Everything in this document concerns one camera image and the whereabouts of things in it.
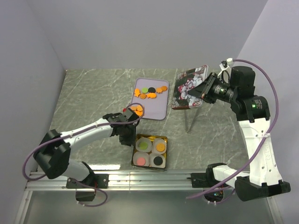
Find white paper cup back-right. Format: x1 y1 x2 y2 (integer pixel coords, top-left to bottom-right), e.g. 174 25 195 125
151 138 167 154

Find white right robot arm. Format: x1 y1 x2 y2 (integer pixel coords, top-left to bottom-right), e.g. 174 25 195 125
188 66 291 201

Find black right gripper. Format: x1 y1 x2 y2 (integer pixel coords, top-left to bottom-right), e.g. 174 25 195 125
187 72 238 104

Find orange fish cookie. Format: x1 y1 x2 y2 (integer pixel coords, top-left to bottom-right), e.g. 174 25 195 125
135 111 143 117
134 89 141 98
146 92 157 98

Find aluminium side rail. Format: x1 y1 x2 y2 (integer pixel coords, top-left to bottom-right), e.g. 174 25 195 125
223 70 260 171

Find metal tongs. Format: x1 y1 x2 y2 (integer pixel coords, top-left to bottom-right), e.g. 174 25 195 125
184 108 199 133

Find green round cookie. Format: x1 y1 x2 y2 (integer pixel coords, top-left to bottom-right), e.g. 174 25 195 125
139 141 148 151
142 87 149 93

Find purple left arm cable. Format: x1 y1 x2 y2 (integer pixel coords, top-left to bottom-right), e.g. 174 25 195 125
22 104 145 207

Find gold cookie tin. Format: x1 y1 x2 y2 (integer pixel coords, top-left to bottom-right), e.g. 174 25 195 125
131 134 168 170

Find orange shell cookie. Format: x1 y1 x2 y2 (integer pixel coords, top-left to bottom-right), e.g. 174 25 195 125
161 86 168 91

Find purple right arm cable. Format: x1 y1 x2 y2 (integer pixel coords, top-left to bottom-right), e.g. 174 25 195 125
186 58 279 203

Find pink round cookie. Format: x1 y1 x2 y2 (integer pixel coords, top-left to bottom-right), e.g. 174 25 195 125
136 157 147 166

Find black round cookie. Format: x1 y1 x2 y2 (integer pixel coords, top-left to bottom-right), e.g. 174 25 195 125
148 87 156 93
153 156 163 166

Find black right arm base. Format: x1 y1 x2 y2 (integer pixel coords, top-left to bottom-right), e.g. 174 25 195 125
186 172 234 203

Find orange fish cookie front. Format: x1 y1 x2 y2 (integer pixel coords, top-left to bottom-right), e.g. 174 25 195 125
135 111 143 117

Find orange flower cookie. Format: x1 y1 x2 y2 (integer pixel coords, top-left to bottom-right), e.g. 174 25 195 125
156 88 163 93

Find orange round waffle cookie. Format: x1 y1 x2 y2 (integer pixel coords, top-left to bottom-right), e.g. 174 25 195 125
156 143 165 152

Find lilac serving tray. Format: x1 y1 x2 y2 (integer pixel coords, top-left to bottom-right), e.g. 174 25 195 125
131 77 169 120

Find gold tin lid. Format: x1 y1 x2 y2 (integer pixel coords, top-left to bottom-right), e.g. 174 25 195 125
171 65 209 110

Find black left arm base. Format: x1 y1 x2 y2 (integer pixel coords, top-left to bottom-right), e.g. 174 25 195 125
66 174 109 207

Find orange spiral cookie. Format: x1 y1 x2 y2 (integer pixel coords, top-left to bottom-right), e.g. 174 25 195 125
139 93 147 99

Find white paper cup front-left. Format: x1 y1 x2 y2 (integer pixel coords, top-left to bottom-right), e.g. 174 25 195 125
133 151 150 167

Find white paper cup back-left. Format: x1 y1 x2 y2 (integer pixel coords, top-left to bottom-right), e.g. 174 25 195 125
135 137 152 153

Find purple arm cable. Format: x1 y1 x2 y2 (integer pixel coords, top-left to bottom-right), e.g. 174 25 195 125
22 104 145 207
186 58 279 203

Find aluminium mounting rail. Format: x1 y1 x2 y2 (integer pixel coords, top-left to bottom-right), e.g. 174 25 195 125
25 169 273 192

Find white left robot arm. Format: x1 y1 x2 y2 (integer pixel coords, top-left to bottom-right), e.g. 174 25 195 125
33 109 140 188

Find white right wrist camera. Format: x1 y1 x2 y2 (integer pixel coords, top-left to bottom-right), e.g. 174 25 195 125
219 58 234 73

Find white paper cup front-right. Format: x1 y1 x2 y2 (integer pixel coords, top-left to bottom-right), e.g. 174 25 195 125
149 153 166 168

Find orange fish cookie middle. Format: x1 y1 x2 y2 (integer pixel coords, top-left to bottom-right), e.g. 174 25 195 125
146 92 157 98

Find orange ridged round cookie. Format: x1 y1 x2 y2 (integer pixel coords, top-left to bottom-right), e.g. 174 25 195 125
136 105 143 112

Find orange fish cookie left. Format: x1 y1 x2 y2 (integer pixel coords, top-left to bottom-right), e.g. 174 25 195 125
134 89 141 98

